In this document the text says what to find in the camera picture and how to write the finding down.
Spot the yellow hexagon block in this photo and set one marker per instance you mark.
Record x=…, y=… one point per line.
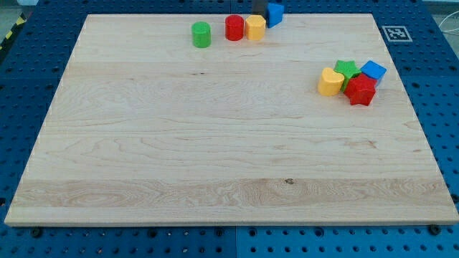
x=255, y=27

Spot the yellow heart block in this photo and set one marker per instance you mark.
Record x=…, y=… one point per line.
x=330, y=82

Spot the wooden board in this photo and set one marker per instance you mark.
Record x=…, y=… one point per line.
x=145, y=129

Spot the green cylinder block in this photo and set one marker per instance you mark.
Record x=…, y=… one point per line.
x=201, y=34

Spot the red cylinder block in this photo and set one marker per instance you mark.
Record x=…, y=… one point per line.
x=234, y=27

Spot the black robot pusher tool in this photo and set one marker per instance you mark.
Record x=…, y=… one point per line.
x=259, y=7

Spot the blue triangle block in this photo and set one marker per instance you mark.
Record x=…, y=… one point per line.
x=274, y=14

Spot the green star block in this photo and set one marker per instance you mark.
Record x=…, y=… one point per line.
x=348, y=69

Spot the red star block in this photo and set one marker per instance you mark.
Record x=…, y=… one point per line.
x=360, y=90

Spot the blue cube block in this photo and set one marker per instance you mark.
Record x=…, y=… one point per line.
x=374, y=70

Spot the white fiducial marker tag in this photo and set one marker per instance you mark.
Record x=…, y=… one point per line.
x=395, y=33

